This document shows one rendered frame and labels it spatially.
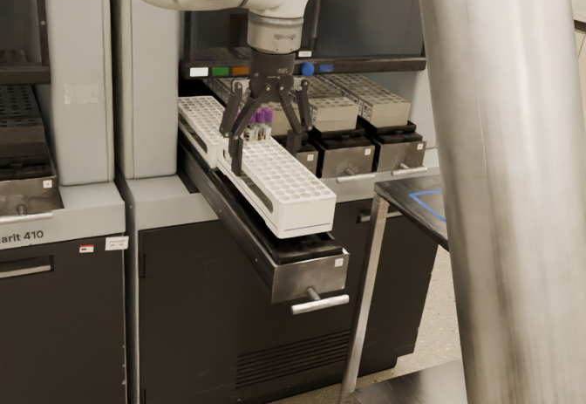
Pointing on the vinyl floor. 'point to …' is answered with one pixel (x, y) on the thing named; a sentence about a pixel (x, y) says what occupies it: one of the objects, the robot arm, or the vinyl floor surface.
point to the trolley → (421, 188)
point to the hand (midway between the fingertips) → (264, 159)
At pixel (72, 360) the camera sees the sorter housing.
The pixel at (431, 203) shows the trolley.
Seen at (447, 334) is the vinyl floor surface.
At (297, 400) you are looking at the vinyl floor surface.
